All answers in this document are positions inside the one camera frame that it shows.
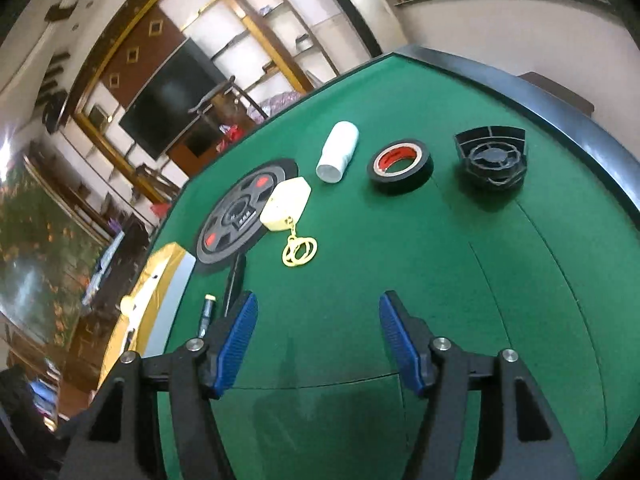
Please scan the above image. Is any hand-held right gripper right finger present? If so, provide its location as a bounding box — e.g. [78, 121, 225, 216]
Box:
[378, 290, 582, 480]

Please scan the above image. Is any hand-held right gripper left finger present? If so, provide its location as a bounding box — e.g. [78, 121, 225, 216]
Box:
[59, 290, 260, 480]

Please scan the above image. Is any black marker pen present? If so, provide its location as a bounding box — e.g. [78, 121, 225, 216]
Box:
[196, 294, 218, 340]

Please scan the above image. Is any long black rod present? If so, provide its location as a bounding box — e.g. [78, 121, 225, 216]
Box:
[222, 256, 247, 317]

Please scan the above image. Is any yellow-taped white foam box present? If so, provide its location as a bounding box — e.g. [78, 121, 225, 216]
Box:
[97, 241, 197, 391]

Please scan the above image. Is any round grey table control panel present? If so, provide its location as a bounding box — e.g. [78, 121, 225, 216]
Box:
[194, 159, 300, 276]

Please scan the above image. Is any black tape roll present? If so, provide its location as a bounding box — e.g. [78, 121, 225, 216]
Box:
[366, 137, 435, 196]

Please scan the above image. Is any small white bottle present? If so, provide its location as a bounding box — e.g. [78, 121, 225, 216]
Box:
[315, 121, 361, 183]

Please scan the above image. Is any wooden television cabinet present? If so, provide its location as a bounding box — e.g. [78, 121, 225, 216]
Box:
[167, 115, 236, 167]

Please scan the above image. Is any black fan-shaped plastic part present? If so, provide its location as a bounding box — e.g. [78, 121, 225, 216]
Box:
[453, 126, 528, 191]

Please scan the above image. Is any dark wooden chair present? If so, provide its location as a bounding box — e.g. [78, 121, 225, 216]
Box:
[188, 75, 271, 131]

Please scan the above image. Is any purple patterned cloth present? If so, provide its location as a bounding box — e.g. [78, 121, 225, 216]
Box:
[260, 91, 301, 117]

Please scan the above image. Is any black flat television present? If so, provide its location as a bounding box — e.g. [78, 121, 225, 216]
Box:
[118, 37, 230, 160]

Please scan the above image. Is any cream case with gold keychain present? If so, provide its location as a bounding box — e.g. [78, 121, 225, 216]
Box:
[259, 176, 319, 268]

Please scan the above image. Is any landscape wall painting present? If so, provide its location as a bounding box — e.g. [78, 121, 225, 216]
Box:
[0, 155, 108, 346]

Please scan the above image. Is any white wall shelf unit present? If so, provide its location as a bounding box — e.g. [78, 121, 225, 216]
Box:
[200, 0, 341, 96]

